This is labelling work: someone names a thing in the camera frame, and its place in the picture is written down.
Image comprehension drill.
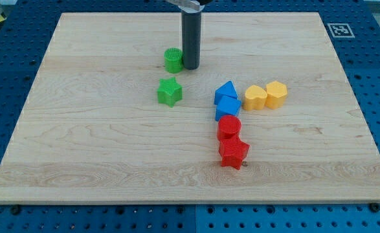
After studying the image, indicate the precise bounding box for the green star block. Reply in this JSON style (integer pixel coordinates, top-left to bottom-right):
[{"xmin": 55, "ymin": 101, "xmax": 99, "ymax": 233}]
[{"xmin": 157, "ymin": 77, "xmax": 183, "ymax": 107}]

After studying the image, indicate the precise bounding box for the red star block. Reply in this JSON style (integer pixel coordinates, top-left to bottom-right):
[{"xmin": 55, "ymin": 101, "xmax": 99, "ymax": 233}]
[{"xmin": 219, "ymin": 135, "xmax": 250, "ymax": 170}]

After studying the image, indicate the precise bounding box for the blue cube block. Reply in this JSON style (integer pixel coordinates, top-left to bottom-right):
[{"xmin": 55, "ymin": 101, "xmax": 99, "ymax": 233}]
[{"xmin": 215, "ymin": 96, "xmax": 241, "ymax": 121}]

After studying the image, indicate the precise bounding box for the red cylinder block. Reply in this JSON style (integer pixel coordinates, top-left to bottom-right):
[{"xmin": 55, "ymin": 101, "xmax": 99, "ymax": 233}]
[{"xmin": 217, "ymin": 115, "xmax": 241, "ymax": 140}]

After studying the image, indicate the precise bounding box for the blue triangle block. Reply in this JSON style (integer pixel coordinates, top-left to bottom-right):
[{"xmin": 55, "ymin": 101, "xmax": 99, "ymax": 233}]
[{"xmin": 214, "ymin": 81, "xmax": 238, "ymax": 105}]

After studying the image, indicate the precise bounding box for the green cylinder block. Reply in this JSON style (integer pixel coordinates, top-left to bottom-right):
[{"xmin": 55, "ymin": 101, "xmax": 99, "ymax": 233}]
[{"xmin": 164, "ymin": 47, "xmax": 183, "ymax": 74}]

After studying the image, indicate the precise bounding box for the yellow heart block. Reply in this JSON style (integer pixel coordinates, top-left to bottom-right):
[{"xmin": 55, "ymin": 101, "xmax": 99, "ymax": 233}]
[{"xmin": 242, "ymin": 85, "xmax": 267, "ymax": 111}]

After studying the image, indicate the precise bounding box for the light wooden board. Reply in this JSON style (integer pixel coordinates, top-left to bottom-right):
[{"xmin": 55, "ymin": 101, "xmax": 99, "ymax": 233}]
[{"xmin": 0, "ymin": 12, "xmax": 380, "ymax": 205}]

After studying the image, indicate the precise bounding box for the yellow hexagon block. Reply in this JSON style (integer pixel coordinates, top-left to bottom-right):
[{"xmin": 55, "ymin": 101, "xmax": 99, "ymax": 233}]
[{"xmin": 265, "ymin": 81, "xmax": 287, "ymax": 109}]

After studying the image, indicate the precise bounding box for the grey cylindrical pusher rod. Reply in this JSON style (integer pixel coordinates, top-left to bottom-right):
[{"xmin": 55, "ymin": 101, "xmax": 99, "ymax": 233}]
[{"xmin": 181, "ymin": 10, "xmax": 201, "ymax": 70}]

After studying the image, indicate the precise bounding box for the black white fiducial tag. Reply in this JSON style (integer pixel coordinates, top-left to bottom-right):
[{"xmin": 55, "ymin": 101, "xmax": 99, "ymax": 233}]
[{"xmin": 328, "ymin": 23, "xmax": 355, "ymax": 38}]

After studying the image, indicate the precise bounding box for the silver rod mount bracket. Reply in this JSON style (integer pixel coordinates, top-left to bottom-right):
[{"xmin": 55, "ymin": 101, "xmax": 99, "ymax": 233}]
[{"xmin": 166, "ymin": 0, "xmax": 212, "ymax": 14}]

